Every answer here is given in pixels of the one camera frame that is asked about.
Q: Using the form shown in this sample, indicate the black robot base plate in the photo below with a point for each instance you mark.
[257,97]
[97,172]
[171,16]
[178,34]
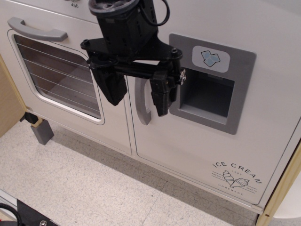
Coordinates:
[31,217]

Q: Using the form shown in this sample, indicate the grey kitchen leg foot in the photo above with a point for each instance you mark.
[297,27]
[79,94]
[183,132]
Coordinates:
[43,132]

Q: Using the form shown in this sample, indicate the white toy oven door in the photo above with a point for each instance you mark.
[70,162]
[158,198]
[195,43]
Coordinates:
[53,78]

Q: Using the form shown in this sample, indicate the wooden kitchen side post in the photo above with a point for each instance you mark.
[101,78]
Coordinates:
[286,181]

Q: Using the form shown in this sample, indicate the light wooden left panel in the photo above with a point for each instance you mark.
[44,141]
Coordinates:
[12,107]

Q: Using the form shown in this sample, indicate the grey ice dispenser panel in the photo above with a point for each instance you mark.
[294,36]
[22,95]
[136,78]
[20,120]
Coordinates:
[217,81]

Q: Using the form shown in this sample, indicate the grey fridge door handle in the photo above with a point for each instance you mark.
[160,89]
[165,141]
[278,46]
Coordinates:
[143,114]

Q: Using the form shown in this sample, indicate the grey oven door handle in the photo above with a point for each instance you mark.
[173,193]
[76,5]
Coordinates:
[20,27]

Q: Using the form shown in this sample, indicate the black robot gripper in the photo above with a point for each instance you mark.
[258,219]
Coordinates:
[130,32]

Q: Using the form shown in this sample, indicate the white toy fridge door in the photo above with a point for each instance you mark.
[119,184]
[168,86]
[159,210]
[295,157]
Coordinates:
[243,168]

